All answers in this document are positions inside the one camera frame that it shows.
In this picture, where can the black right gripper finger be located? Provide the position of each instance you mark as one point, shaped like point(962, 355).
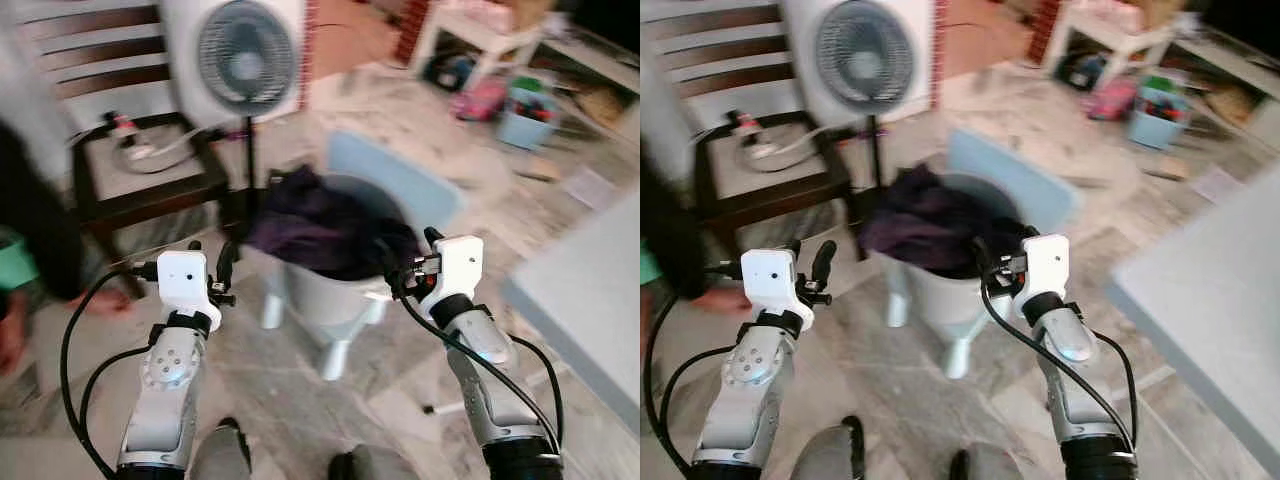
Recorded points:
point(385, 260)
point(433, 238)
point(1029, 233)
point(983, 258)

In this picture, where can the dark purple garment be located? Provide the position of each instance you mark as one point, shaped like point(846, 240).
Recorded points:
point(930, 225)
point(320, 225)

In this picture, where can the person's hand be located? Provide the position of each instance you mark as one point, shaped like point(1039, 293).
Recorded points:
point(720, 298)
point(100, 300)

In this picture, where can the light blue bin lid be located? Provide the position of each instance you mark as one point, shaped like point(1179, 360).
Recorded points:
point(1020, 180)
point(400, 180)

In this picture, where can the dark wooden chair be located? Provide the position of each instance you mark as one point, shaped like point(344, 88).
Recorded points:
point(150, 198)
point(770, 195)

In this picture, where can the grey plastic laundry bin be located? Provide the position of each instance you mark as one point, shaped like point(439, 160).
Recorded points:
point(940, 300)
point(330, 300)

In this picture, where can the wooden block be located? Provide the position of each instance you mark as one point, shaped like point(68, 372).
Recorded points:
point(540, 170)
point(1165, 170)

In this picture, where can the person's black sleeved arm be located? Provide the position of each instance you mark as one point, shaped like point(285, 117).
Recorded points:
point(35, 220)
point(665, 220)

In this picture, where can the light blue toy box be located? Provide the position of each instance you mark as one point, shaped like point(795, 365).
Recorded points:
point(525, 125)
point(1155, 125)

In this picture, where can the pink bag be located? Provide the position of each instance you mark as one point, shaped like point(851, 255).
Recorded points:
point(1110, 100)
point(480, 100)

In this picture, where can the grey robot left leg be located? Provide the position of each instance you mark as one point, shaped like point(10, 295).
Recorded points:
point(220, 455)
point(835, 455)

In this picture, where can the grey robot leg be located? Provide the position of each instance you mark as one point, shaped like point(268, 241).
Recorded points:
point(835, 455)
point(385, 465)
point(220, 455)
point(1000, 465)

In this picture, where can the white folding table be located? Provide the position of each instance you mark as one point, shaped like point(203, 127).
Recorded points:
point(590, 300)
point(1210, 300)

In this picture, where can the white paper sheet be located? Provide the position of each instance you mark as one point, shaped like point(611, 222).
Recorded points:
point(1215, 185)
point(595, 185)

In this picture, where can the grey robot right leg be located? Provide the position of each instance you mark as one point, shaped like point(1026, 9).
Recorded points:
point(385, 465)
point(1000, 465)

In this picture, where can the white standing fan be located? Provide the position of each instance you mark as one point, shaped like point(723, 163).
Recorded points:
point(245, 55)
point(865, 55)

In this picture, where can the white small table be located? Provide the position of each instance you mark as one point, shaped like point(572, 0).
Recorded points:
point(480, 30)
point(1110, 30)

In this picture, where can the white low shelf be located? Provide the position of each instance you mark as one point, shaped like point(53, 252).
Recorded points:
point(1230, 60)
point(600, 55)

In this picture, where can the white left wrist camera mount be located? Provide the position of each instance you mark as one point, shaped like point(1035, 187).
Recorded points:
point(770, 280)
point(183, 280)

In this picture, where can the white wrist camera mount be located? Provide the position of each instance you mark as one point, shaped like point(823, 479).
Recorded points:
point(770, 280)
point(460, 265)
point(183, 280)
point(1048, 265)

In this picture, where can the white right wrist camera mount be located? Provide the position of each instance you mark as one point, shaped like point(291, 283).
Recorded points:
point(1048, 265)
point(460, 265)

